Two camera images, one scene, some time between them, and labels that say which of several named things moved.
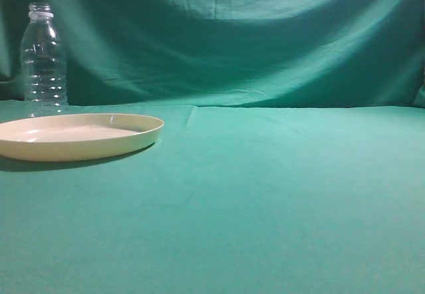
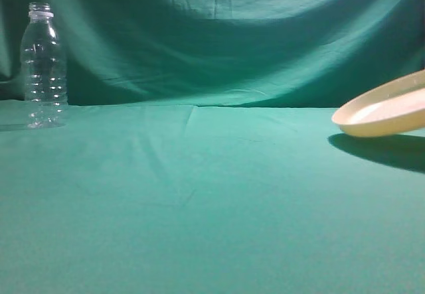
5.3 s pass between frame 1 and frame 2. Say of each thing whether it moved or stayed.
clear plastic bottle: stayed
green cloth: stayed
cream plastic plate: moved
